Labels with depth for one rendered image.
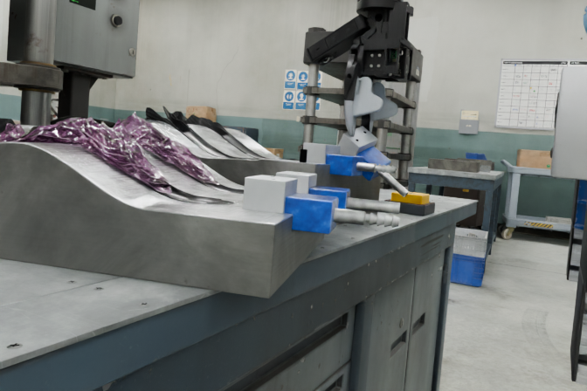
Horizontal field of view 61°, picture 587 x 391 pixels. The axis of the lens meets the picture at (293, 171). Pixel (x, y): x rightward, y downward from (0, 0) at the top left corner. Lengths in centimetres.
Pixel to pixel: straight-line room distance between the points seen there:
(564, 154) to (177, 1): 910
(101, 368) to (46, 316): 5
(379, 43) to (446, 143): 643
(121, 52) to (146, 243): 120
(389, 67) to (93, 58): 93
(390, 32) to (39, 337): 65
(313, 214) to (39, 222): 22
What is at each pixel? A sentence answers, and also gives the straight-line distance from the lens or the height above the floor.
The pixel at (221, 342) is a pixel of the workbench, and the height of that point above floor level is 72.
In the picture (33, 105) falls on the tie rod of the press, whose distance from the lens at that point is 125.
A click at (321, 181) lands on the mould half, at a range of 68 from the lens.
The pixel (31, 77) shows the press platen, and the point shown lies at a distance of 123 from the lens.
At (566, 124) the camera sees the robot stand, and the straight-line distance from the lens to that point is 46.
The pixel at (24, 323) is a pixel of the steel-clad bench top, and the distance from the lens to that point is 33.
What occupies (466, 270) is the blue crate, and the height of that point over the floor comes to 10.
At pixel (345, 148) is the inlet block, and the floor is 91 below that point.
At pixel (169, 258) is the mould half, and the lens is 40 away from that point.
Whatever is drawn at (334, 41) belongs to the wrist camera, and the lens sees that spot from 84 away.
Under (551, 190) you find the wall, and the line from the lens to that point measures 715.
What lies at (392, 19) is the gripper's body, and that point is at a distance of 82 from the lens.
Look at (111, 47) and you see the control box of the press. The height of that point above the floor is 114.
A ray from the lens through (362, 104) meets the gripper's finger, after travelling 78.
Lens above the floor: 91
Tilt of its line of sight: 3 degrees down
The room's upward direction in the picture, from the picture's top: 5 degrees clockwise
